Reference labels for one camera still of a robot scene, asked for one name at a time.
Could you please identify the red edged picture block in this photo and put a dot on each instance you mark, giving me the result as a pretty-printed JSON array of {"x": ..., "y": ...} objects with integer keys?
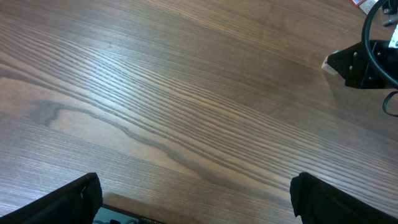
[{"x": 357, "y": 2}]

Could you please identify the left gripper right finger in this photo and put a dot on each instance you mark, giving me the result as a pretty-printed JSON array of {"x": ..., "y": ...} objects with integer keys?
[{"x": 318, "y": 202}]

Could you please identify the right camera cable black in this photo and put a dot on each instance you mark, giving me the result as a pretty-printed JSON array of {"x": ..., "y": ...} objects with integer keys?
[{"x": 368, "y": 50}]

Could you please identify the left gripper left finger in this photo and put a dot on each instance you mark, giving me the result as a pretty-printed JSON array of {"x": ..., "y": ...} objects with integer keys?
[{"x": 76, "y": 202}]

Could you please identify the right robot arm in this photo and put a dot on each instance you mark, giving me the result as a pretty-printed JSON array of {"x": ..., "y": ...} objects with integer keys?
[{"x": 351, "y": 64}]

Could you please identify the white block beside red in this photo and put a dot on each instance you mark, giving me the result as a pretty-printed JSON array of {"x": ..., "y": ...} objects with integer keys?
[{"x": 367, "y": 5}]

